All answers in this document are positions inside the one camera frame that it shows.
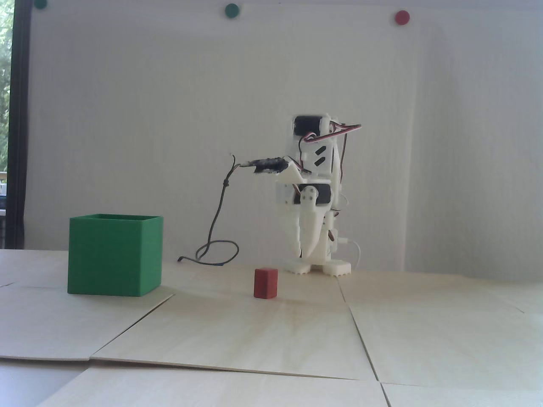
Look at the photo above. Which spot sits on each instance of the red round magnet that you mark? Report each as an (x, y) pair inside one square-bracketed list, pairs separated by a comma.
[(401, 17)]

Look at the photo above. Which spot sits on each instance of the green round magnet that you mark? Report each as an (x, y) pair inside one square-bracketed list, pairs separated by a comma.
[(232, 10), (40, 3)]

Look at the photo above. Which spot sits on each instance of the red rectangular block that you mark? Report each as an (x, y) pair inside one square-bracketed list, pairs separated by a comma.
[(265, 284)]

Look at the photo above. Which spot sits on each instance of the dark window frame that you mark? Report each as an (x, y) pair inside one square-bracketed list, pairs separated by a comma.
[(19, 127)]

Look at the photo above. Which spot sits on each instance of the green open-top box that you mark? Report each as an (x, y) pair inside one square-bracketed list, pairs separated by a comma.
[(110, 258)]

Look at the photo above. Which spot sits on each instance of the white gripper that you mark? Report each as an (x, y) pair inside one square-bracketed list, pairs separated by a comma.
[(306, 207)]

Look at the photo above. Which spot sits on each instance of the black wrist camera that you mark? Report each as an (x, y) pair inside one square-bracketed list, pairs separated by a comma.
[(269, 164)]

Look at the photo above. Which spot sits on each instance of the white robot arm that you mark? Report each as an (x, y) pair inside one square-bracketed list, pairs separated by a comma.
[(333, 157)]

